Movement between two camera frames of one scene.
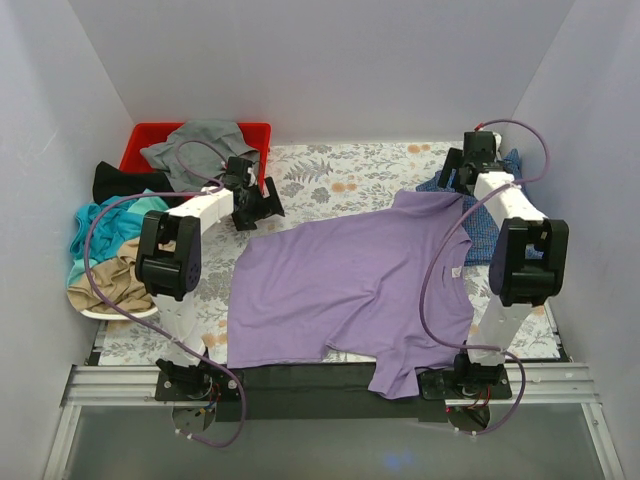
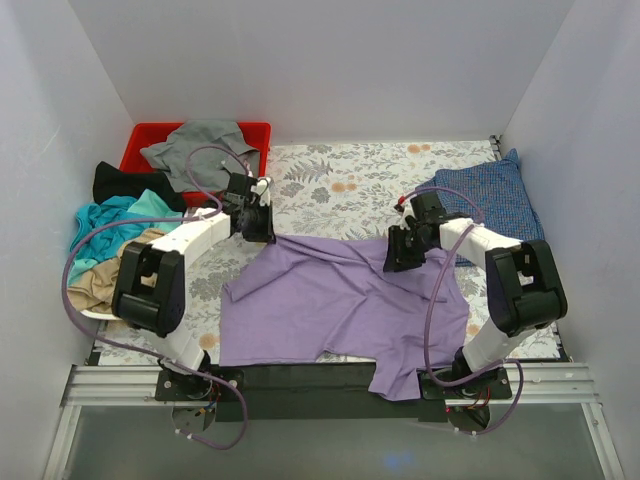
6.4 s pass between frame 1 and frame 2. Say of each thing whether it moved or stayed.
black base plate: stayed
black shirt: stayed
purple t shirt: moved
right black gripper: moved
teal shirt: stayed
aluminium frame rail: stayed
